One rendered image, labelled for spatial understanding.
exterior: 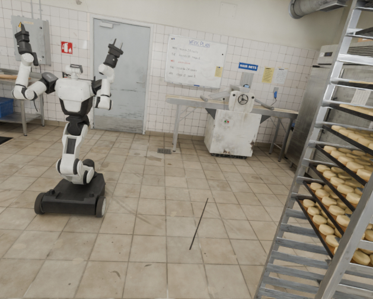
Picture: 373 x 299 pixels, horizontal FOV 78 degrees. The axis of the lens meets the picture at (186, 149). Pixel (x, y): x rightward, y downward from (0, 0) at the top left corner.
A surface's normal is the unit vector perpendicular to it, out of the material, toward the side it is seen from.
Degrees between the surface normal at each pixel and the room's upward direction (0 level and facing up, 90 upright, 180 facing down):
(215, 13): 90
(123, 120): 90
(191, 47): 90
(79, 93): 90
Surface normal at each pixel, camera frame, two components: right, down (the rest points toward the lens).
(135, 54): 0.10, 0.36
